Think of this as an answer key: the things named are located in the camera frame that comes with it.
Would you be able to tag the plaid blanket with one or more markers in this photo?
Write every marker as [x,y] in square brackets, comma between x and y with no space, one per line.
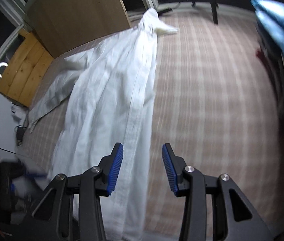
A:
[207,93]

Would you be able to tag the white power strip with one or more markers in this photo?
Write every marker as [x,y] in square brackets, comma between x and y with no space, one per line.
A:
[18,113]

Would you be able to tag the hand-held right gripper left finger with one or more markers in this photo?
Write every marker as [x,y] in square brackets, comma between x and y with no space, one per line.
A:
[115,165]

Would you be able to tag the black chair leg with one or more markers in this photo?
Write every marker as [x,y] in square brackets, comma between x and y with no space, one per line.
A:
[214,10]

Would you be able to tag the white shirt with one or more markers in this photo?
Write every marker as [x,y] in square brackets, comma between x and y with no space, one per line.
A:
[106,93]

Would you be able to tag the blue cloth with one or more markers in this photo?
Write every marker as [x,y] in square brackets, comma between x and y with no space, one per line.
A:
[279,22]

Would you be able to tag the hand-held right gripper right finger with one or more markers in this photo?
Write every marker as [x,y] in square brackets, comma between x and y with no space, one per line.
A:
[169,168]

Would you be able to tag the pine wood nightstand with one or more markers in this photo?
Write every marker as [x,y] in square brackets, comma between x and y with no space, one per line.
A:
[24,72]

